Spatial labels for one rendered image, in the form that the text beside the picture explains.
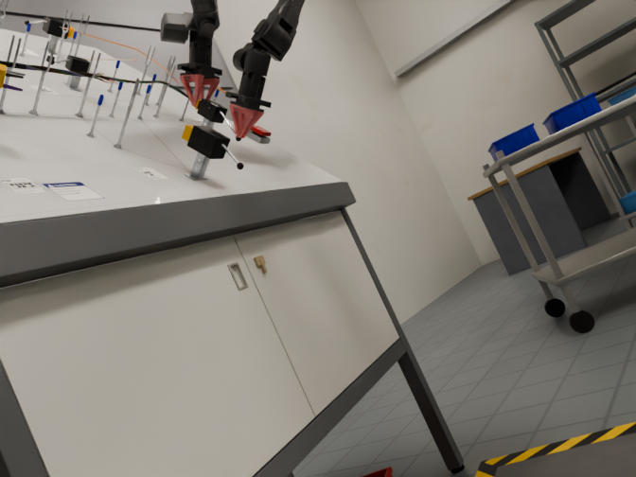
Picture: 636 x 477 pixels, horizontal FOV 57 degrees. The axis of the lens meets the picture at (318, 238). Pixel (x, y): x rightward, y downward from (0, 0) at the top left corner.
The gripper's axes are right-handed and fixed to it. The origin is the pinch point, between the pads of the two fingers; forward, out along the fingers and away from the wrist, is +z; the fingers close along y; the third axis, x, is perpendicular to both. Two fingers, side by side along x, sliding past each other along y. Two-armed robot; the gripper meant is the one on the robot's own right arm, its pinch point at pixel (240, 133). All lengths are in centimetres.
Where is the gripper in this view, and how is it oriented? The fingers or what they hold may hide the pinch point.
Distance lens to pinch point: 147.7
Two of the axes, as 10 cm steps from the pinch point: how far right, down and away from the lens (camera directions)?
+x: 7.9, 3.4, -5.1
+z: -2.6, 9.4, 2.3
